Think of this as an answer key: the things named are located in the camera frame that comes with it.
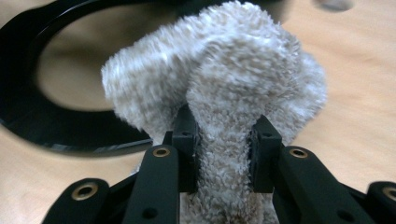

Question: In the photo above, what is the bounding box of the beige fluffy cloth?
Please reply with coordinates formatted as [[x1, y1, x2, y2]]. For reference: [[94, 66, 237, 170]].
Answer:
[[101, 0, 328, 224]]

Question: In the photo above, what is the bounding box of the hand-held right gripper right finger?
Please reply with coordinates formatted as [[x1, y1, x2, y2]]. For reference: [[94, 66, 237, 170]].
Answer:
[[247, 114, 284, 193]]

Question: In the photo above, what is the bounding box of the black wavy two-tier tray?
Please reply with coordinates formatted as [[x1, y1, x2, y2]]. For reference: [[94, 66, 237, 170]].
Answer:
[[0, 0, 293, 158]]

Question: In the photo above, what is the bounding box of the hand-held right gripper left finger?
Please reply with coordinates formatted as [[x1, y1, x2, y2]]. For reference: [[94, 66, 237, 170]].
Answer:
[[163, 104, 200, 193]]

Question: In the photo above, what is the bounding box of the grey round table cap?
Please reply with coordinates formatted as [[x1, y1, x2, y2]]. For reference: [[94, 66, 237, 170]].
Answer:
[[312, 0, 356, 12]]

